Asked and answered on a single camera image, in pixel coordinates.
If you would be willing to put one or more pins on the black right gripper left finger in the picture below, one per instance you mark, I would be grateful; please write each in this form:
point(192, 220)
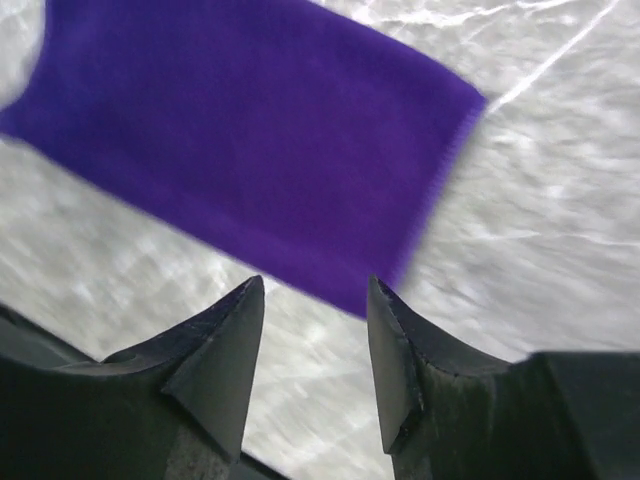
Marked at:
point(171, 407)

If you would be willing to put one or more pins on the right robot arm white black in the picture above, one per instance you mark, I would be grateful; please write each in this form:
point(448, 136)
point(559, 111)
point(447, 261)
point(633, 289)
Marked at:
point(175, 406)

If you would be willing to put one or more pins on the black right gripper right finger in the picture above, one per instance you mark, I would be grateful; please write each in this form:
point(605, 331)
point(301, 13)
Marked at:
point(450, 411)

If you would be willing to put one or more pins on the purple towel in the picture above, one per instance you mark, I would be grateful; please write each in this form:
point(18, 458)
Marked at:
point(288, 136)

